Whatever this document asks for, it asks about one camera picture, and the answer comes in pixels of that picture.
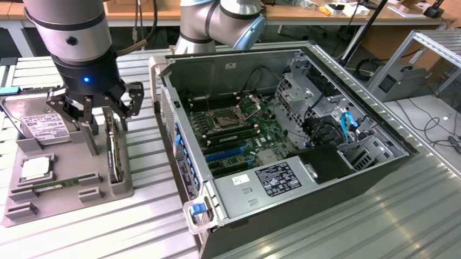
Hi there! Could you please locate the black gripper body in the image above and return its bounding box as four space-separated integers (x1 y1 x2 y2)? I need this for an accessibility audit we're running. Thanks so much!
50 51 127 97

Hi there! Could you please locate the green graphics card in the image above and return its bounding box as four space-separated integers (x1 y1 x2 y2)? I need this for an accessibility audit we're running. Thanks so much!
102 106 126 187

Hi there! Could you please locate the hard disk with blue carrier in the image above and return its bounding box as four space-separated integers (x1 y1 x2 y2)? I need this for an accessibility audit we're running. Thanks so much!
0 85 75 146

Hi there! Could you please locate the grey parts rack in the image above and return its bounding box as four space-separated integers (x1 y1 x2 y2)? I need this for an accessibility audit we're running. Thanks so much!
0 118 137 228

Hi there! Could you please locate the silver CPU chip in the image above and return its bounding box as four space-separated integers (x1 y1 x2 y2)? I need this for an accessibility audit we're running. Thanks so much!
21 157 51 179

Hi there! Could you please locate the CPU socket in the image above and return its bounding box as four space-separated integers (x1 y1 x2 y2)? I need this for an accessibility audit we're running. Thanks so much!
210 107 248 130

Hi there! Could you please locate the green RAM stick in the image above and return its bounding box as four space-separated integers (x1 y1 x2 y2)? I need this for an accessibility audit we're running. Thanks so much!
11 172 94 194

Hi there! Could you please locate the black RAM stick with label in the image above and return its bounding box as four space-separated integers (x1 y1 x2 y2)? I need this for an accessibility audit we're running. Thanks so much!
205 129 260 144

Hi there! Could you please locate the metal socket cover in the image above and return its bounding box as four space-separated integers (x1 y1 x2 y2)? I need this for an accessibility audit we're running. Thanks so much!
234 94 262 115

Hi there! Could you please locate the blue expansion slot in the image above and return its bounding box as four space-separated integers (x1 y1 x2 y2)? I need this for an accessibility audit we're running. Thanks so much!
205 147 246 162

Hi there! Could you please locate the green motherboard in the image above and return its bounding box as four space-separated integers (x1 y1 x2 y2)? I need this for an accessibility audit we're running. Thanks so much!
178 90 300 179

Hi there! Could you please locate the silver chipset heatsink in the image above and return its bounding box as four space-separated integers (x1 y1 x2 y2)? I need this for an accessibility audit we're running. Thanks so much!
257 149 281 164

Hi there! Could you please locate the silver disk bay cage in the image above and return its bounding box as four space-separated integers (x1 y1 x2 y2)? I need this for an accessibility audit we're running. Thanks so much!
276 72 315 127

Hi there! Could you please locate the grey power supply unit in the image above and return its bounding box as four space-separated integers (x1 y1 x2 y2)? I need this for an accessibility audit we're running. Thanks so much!
210 158 321 221

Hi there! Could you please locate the wooden desk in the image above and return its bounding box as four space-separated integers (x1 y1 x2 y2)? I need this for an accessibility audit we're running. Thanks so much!
0 0 457 28

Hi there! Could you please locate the black fan shroud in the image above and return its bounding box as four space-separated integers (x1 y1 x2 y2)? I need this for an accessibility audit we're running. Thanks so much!
288 144 357 186

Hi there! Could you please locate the black open PC case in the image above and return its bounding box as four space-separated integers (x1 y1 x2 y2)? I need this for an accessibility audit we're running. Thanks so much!
149 45 421 259

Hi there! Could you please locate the white box on desk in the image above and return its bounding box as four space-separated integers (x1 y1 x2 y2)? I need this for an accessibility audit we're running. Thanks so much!
327 2 371 16

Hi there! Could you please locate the black tripod pole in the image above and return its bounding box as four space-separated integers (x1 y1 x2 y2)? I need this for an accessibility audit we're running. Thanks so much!
340 0 389 62

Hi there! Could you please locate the brown cardboard box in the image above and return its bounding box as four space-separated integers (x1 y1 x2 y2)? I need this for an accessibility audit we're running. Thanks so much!
360 25 444 81

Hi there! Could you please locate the grey computer tower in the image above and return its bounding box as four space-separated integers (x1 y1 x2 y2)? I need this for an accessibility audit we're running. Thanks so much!
375 64 439 102

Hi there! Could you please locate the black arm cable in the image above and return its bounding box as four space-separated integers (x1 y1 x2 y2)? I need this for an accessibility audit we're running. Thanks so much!
117 0 162 54

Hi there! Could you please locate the black power wire bundle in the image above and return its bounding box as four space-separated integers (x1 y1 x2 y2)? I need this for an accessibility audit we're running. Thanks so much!
304 118 343 148

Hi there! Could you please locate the blue disk wire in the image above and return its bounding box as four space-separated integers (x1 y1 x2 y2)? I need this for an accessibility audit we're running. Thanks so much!
340 112 356 145

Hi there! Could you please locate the black loose table cable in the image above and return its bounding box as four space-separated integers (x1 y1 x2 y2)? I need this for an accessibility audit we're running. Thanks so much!
396 99 461 154

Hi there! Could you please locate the aluminium profile frame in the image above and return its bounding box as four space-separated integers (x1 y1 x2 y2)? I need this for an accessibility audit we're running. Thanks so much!
365 29 461 95

